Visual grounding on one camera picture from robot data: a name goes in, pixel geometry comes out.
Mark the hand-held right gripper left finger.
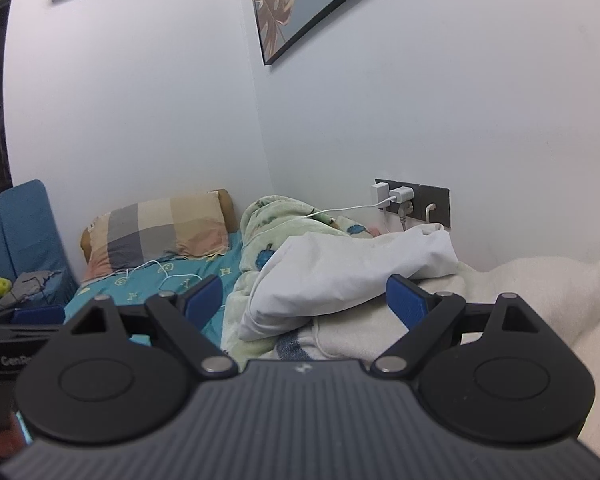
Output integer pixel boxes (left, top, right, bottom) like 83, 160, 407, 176
69, 274, 239, 377

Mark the brown pillow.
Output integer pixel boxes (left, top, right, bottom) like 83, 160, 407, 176
80, 188, 237, 264

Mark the grey power plug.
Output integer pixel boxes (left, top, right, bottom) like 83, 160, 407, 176
396, 200, 414, 232

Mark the white shirt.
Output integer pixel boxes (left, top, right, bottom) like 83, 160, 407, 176
237, 222, 459, 342

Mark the green printed fleece blanket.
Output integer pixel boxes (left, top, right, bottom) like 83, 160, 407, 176
220, 195, 377, 359

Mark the cream fleece blanket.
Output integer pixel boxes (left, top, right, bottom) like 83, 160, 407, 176
275, 254, 600, 462

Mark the light blue plastic piece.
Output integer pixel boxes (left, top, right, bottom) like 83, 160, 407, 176
12, 409, 35, 447

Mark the framed leaf wall picture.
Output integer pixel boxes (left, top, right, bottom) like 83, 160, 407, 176
245, 0, 407, 66

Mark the white charging cable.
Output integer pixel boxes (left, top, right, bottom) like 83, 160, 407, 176
112, 199, 394, 291

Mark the checked pillow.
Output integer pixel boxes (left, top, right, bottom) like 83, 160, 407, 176
82, 190, 231, 281

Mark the teal printed bed sheet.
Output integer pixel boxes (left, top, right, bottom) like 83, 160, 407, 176
62, 232, 244, 352

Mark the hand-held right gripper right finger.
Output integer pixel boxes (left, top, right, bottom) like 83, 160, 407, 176
370, 273, 539, 374

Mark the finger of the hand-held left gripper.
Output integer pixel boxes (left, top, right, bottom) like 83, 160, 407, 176
0, 304, 67, 342

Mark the grey cloth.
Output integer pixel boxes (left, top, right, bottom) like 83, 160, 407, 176
0, 268, 64, 310

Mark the grey wall socket panel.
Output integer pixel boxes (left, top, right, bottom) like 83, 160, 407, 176
374, 177, 451, 232

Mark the person's left hand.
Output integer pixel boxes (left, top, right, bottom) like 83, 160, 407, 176
0, 411, 32, 467

